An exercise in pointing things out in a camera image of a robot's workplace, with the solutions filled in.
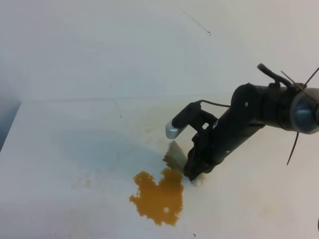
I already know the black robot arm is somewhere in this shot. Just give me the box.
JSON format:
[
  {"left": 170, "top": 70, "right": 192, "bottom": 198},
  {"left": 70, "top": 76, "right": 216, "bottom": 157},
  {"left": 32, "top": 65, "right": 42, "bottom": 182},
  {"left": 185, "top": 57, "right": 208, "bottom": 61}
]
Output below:
[{"left": 183, "top": 63, "right": 319, "bottom": 181}]

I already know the black zip tie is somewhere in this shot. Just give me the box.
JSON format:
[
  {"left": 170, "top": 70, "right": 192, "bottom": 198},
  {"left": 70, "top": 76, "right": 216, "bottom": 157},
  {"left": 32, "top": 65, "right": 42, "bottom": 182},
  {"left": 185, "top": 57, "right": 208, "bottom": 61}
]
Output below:
[{"left": 287, "top": 132, "right": 300, "bottom": 166}]

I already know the brown coffee stain puddle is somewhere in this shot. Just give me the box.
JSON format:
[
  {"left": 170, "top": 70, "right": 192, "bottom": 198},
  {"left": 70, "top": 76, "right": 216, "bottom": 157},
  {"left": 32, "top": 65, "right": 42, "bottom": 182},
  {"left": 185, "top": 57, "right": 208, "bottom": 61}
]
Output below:
[{"left": 129, "top": 168, "right": 183, "bottom": 226}]

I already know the thin black camera cable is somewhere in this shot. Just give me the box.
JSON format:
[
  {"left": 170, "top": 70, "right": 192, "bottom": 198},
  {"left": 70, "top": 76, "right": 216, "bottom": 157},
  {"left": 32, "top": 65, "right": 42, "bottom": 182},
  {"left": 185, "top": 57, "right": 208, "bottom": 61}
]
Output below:
[{"left": 199, "top": 100, "right": 231, "bottom": 109}]

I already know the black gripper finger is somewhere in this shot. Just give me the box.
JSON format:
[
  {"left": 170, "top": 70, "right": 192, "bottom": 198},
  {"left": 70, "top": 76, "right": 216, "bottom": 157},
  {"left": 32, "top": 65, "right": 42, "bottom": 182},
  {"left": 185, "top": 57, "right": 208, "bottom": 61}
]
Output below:
[{"left": 183, "top": 159, "right": 212, "bottom": 181}]

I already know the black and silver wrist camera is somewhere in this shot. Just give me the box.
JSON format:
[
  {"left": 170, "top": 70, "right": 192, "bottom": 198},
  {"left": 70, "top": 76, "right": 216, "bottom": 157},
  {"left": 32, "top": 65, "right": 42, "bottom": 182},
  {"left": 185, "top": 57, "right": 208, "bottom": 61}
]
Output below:
[{"left": 165, "top": 101, "right": 218, "bottom": 139}]

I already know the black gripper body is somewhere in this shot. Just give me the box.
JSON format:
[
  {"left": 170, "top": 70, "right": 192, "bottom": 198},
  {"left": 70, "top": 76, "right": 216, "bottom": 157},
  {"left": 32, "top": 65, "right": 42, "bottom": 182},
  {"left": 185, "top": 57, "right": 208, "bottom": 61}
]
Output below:
[{"left": 187, "top": 108, "right": 265, "bottom": 172}]

